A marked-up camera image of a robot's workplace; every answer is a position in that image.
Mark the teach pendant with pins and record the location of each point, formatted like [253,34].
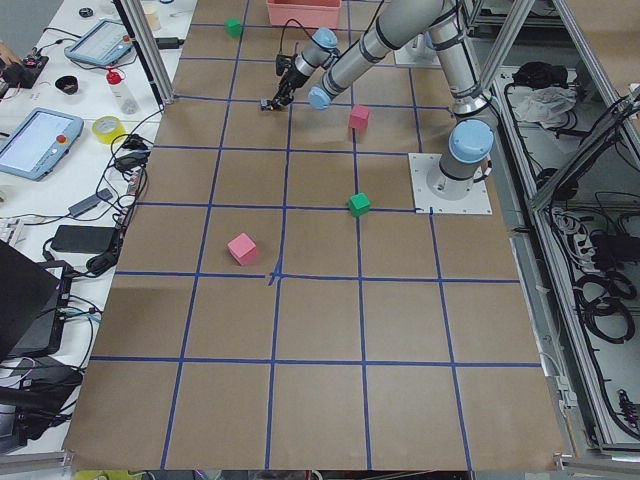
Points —
[103,45]
[39,143]

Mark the squeeze bottle red cap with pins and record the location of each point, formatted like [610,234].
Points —
[124,97]

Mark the teach pendant far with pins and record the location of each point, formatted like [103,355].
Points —
[103,45]

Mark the black power adapter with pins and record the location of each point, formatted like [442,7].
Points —
[169,43]

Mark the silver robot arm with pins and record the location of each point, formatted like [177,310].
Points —
[399,102]

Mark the yellow push button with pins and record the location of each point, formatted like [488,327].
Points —
[266,105]

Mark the green cube near base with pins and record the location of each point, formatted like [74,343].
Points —
[359,204]

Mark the yellow tape roll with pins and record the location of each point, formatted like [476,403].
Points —
[108,129]

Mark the pink cube far side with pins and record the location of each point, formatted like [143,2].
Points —
[243,249]

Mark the pink plastic bin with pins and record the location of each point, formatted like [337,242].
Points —
[310,13]

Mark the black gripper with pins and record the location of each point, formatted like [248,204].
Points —
[290,80]

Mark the pink cube near centre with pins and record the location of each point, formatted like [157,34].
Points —
[359,117]

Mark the black laptop power brick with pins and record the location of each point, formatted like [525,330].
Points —
[82,239]

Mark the aluminium frame post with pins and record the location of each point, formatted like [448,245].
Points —
[132,15]

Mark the green cube near bin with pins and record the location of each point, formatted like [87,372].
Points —
[233,27]

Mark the teach pendant near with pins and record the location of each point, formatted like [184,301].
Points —
[39,143]

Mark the pink cube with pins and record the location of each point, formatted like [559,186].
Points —
[243,249]
[359,117]

